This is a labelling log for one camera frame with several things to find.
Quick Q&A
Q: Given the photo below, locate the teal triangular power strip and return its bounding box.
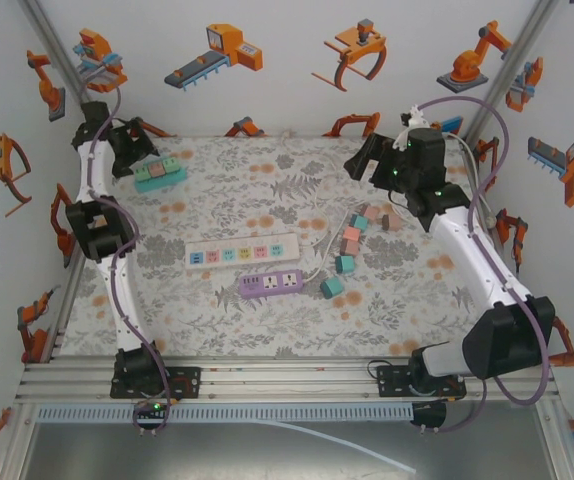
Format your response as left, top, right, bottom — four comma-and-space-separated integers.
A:
133, 155, 189, 195

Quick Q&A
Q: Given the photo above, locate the white multi-socket power strip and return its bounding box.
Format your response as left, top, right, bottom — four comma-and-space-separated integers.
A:
184, 232, 302, 272

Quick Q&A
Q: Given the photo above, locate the purple power strip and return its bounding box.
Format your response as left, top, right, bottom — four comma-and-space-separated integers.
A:
239, 268, 305, 300

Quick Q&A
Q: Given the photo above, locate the colourful plug adapters cluster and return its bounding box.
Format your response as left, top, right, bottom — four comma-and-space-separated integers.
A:
301, 199, 403, 284

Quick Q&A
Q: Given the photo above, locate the floral patterned tablecloth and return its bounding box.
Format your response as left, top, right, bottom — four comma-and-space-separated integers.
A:
59, 135, 518, 359

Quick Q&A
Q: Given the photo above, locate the black controller board green light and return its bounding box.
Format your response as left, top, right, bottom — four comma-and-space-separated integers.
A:
134, 398, 176, 416

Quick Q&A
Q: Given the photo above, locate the translucent white tube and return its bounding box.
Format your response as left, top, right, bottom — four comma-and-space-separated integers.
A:
259, 418, 418, 475

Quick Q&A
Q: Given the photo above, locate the aluminium frame post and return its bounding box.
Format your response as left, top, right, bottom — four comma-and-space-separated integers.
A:
19, 0, 116, 146
464, 0, 561, 146

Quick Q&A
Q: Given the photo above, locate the aluminium side rail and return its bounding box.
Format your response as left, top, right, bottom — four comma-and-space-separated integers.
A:
464, 142, 506, 281
49, 249, 91, 361

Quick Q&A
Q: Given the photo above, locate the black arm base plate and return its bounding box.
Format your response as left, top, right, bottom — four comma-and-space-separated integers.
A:
110, 367, 203, 400
376, 364, 468, 400

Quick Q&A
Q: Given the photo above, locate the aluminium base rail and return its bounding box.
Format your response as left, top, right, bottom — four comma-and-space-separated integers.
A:
14, 355, 561, 402

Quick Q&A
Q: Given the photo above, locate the white slotted cable duct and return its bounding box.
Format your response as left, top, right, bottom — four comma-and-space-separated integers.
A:
35, 403, 414, 422

